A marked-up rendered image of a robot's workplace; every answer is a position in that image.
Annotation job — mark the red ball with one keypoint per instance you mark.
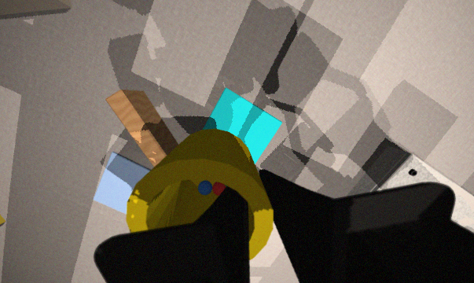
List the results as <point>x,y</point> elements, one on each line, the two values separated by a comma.
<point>217,188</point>

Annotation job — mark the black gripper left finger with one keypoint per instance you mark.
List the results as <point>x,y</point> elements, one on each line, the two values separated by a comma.
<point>215,245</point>

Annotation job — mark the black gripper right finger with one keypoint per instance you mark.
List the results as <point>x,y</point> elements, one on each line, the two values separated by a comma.
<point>314,228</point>

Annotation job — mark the brown wooden beam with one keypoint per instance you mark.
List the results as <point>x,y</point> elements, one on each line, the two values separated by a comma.
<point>144,123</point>

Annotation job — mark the dark blue marble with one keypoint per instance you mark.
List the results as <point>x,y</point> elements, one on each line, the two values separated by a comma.
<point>205,187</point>

